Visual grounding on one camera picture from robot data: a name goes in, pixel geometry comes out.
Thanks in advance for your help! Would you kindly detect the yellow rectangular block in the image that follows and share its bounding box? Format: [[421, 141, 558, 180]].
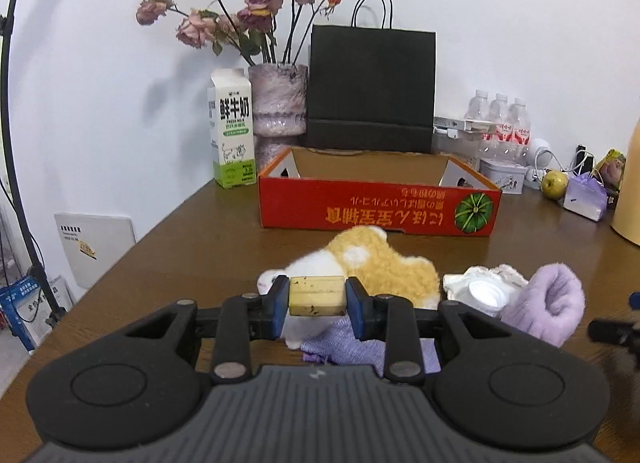
[[288, 275, 347, 317]]

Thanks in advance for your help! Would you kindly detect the purple linen drawstring pouch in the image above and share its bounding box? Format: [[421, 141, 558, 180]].
[[299, 315, 443, 378]]

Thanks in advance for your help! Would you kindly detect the purple and yellow plush toy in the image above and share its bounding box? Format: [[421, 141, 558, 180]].
[[256, 225, 443, 349]]

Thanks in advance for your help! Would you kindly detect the white cloth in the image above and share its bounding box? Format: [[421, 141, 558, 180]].
[[442, 264, 528, 317]]

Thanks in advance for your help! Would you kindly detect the white round lid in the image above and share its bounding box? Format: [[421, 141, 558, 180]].
[[468, 278, 509, 317]]

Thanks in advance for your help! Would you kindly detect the red cardboard tray box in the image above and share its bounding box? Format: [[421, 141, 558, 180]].
[[258, 147, 502, 237]]

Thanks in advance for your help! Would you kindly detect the small purple gift bag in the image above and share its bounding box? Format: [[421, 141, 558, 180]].
[[563, 173, 608, 223]]

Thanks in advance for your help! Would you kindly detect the yellow-green pear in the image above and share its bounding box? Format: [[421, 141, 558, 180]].
[[540, 170, 570, 201]]

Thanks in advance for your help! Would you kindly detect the white tin box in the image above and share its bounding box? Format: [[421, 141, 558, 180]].
[[480, 159, 527, 196]]

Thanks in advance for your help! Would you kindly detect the white small fan device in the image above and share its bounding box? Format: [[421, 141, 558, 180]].
[[524, 138, 562, 190]]

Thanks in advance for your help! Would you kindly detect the white milk carton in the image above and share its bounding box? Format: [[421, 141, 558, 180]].
[[207, 69, 256, 189]]

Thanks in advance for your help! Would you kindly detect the left water bottle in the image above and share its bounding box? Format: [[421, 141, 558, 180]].
[[464, 90, 492, 159]]

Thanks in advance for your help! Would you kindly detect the water bottle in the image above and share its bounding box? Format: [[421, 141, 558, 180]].
[[509, 98, 532, 165], [464, 90, 492, 159], [480, 93, 512, 159]]

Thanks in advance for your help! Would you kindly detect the purple textured vase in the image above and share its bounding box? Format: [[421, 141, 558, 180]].
[[248, 64, 308, 138]]

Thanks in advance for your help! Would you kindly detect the black lamp stand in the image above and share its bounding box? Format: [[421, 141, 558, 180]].
[[0, 0, 68, 329]]

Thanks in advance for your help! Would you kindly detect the black paper bag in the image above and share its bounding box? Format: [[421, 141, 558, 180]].
[[305, 0, 436, 153]]

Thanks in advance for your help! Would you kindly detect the right water bottle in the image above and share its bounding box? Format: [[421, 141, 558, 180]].
[[509, 98, 532, 165]]

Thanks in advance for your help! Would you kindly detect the middle water bottle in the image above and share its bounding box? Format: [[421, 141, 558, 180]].
[[480, 93, 512, 159]]

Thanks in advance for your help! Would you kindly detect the blue and white package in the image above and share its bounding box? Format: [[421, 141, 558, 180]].
[[1, 275, 52, 351]]

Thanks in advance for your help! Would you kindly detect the dried pink rose bouquet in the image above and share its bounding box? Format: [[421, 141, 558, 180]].
[[134, 0, 343, 67]]

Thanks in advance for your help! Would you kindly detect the white wall panel box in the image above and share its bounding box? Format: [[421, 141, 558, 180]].
[[54, 213, 136, 290]]

